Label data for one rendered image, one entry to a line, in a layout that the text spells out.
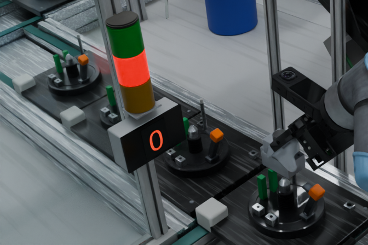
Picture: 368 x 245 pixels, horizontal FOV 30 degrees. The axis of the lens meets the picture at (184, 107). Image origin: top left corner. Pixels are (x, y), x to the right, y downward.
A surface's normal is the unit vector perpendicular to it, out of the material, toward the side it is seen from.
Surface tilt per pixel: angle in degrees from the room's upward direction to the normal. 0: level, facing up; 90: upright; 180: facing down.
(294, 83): 9
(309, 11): 0
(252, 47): 0
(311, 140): 90
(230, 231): 0
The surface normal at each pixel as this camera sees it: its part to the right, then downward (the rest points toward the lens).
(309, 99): -0.04, -0.76
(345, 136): -0.77, 0.44
